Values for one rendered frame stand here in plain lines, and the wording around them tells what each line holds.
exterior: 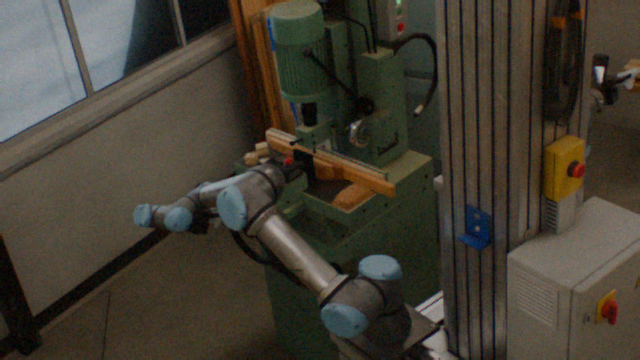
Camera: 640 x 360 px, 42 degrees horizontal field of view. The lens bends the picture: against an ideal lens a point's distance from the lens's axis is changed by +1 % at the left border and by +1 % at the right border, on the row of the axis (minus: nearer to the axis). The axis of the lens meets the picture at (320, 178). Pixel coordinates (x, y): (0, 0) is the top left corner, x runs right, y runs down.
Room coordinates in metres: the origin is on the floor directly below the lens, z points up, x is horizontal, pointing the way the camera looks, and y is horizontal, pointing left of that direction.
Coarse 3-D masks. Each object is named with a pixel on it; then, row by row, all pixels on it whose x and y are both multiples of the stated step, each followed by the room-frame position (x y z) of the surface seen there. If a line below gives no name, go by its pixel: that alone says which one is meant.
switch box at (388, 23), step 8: (376, 0) 2.72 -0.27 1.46; (384, 0) 2.70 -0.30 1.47; (392, 0) 2.70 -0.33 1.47; (376, 8) 2.73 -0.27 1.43; (384, 8) 2.70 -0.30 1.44; (392, 8) 2.70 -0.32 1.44; (400, 8) 2.72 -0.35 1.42; (384, 16) 2.70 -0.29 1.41; (392, 16) 2.70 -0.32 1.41; (384, 24) 2.70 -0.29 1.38; (392, 24) 2.69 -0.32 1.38; (384, 32) 2.71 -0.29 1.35; (392, 32) 2.69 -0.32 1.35; (392, 40) 2.69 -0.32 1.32
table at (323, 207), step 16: (240, 160) 2.74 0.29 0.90; (304, 192) 2.46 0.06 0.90; (320, 192) 2.44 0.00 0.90; (336, 192) 2.43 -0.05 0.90; (288, 208) 2.41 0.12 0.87; (304, 208) 2.44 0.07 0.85; (320, 208) 2.39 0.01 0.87; (336, 208) 2.33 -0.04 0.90; (368, 208) 2.35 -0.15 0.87; (352, 224) 2.30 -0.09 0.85
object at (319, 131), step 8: (320, 120) 2.66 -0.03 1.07; (328, 120) 2.65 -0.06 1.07; (296, 128) 2.62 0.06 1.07; (304, 128) 2.61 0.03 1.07; (312, 128) 2.60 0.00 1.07; (320, 128) 2.62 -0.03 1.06; (296, 136) 2.62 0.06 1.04; (304, 136) 2.59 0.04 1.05; (312, 136) 2.58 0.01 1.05; (320, 136) 2.61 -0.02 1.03; (328, 136) 2.64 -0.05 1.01; (304, 144) 2.60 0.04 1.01; (312, 144) 2.58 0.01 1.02
